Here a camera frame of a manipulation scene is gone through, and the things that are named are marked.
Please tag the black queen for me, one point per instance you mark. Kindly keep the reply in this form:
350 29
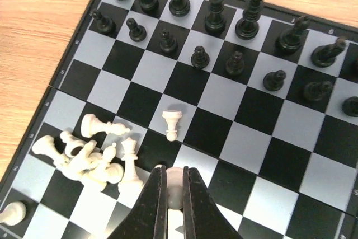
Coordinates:
214 21

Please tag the black bishop f8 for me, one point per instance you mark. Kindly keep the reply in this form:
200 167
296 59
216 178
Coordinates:
290 40

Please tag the standing white queen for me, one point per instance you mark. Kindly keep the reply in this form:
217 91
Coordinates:
130 182

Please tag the black knight g8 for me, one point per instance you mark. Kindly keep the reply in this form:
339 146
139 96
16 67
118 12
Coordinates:
325 55

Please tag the black king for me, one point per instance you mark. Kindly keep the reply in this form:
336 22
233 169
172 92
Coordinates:
247 27

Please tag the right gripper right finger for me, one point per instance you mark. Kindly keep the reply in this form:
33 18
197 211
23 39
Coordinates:
201 216

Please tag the black pawn h7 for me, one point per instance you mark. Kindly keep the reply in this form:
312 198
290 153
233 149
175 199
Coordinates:
350 106

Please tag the black pawn c7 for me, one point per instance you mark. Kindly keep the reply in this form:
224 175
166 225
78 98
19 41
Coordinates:
168 43

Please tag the black pawn a7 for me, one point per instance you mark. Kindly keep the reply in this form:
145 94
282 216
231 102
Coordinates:
105 24

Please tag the black pawn e7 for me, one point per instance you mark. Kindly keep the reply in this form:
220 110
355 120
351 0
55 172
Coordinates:
234 66

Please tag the folding magnetic chess board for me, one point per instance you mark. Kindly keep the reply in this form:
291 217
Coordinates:
277 165

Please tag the black pawn d7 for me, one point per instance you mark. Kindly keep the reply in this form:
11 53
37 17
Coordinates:
200 59

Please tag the lone fallen white pawn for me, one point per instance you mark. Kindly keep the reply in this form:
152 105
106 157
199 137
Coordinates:
171 117

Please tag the black pawn f7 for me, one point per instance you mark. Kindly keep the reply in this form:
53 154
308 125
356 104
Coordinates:
273 81

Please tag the black pawn b7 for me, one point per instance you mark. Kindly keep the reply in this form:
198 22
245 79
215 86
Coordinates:
136 32

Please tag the black bishop c8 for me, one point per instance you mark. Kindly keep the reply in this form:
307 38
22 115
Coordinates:
179 8

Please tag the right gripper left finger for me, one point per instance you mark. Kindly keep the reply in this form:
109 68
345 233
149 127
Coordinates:
148 216

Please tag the white piece front row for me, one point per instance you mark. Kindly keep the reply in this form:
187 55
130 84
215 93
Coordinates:
14 213

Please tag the black pawn g7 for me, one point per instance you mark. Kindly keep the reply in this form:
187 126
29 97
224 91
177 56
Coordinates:
315 91

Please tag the pile of white pieces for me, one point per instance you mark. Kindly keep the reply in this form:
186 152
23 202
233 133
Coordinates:
80 161

